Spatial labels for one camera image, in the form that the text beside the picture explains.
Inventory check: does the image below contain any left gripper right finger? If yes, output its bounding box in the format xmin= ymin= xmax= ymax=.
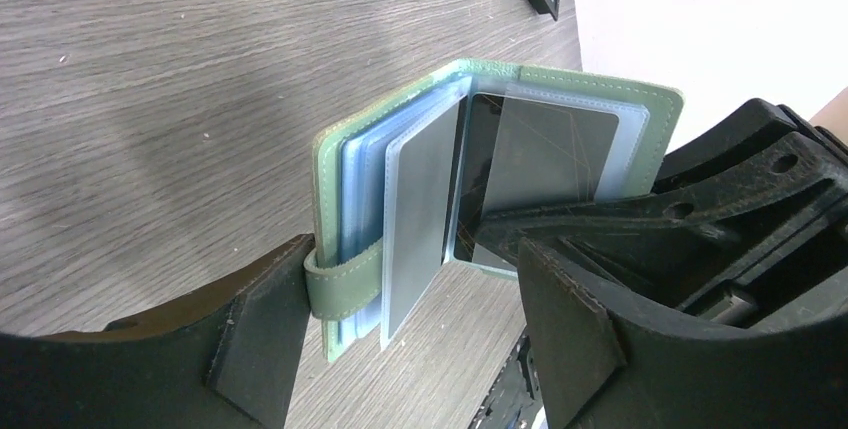
xmin=518 ymin=240 xmax=847 ymax=428

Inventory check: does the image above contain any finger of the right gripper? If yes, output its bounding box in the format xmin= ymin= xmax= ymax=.
xmin=476 ymin=99 xmax=847 ymax=330

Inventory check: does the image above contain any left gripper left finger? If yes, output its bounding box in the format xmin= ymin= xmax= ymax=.
xmin=1 ymin=234 xmax=314 ymax=428

